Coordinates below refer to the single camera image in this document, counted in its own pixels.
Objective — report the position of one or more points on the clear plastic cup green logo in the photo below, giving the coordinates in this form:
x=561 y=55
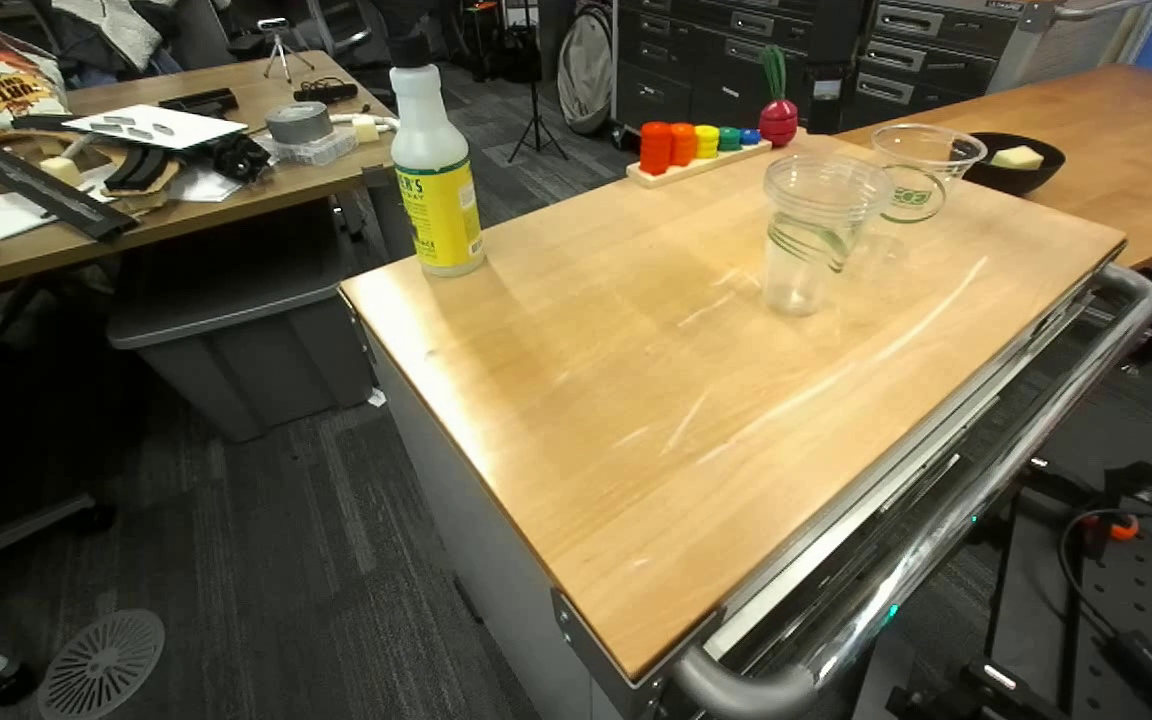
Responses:
x=794 y=284

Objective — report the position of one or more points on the white yellow spray bottle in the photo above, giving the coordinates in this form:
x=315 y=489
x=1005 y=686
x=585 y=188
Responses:
x=433 y=173

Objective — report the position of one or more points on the grey waste bin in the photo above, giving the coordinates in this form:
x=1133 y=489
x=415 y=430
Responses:
x=245 y=352

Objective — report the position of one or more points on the red radish toy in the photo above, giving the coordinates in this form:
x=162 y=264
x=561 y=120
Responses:
x=777 y=118

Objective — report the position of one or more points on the black drawer cabinet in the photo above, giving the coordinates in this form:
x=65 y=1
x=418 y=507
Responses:
x=848 y=60

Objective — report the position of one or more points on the grey tape roll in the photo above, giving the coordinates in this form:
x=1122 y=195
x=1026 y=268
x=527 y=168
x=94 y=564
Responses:
x=300 y=120

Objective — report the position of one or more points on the black plate with food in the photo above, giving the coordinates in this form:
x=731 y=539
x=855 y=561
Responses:
x=1016 y=161

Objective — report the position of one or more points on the white paper sheet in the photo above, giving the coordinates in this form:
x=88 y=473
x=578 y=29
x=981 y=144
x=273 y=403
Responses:
x=155 y=125

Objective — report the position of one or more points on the wooden ring stacker base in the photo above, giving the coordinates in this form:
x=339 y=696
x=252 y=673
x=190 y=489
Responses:
x=700 y=165

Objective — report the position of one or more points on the metal cart handle bar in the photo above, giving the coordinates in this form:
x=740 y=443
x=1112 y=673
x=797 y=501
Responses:
x=847 y=581

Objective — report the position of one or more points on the orange handled clamp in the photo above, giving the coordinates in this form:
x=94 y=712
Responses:
x=1112 y=531

